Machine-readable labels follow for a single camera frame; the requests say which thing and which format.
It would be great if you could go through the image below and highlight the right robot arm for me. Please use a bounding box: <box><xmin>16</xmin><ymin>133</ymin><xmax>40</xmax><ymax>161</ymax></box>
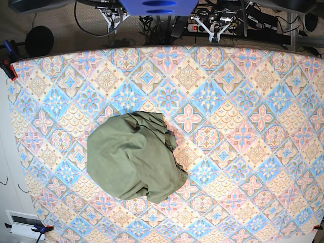
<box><xmin>96</xmin><ymin>7</ymin><xmax>131</xmax><ymax>36</ymax></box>

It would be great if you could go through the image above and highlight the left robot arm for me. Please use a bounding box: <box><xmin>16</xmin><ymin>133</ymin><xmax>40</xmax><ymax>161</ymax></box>
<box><xmin>190</xmin><ymin>8</ymin><xmax>238</xmax><ymax>43</ymax></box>

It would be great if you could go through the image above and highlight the blue clamp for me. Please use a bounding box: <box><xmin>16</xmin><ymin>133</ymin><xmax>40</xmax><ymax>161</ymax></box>
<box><xmin>5</xmin><ymin>223</ymin><xmax>54</xmax><ymax>242</ymax></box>
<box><xmin>1</xmin><ymin>40</ymin><xmax>17</xmax><ymax>80</ymax></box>

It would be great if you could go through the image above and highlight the blue clamp lower left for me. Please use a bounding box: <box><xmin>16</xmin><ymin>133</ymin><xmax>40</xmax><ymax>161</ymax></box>
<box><xmin>5</xmin><ymin>223</ymin><xmax>54</xmax><ymax>242</ymax></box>

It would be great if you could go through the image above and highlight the green t-shirt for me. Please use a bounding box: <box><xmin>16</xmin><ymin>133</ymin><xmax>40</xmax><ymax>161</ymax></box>
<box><xmin>87</xmin><ymin>111</ymin><xmax>188</xmax><ymax>204</ymax></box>

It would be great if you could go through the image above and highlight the white power strip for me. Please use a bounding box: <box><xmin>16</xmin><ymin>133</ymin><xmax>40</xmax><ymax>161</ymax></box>
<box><xmin>187</xmin><ymin>22</ymin><xmax>235</xmax><ymax>35</ymax></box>

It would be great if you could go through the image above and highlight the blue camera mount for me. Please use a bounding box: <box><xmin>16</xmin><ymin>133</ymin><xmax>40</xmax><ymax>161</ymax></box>
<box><xmin>119</xmin><ymin>0</ymin><xmax>198</xmax><ymax>16</ymax></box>

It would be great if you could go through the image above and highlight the red clamp lower right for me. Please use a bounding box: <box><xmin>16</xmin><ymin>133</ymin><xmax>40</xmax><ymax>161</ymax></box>
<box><xmin>313</xmin><ymin>225</ymin><xmax>323</xmax><ymax>230</ymax></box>

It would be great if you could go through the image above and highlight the blue clamp upper left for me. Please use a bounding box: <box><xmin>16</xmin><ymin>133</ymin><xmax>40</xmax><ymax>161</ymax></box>
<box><xmin>1</xmin><ymin>40</ymin><xmax>17</xmax><ymax>80</ymax></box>

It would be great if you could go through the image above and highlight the patterned tablecloth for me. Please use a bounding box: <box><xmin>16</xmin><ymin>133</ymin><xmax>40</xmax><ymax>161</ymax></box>
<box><xmin>6</xmin><ymin>47</ymin><xmax>323</xmax><ymax>242</ymax></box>

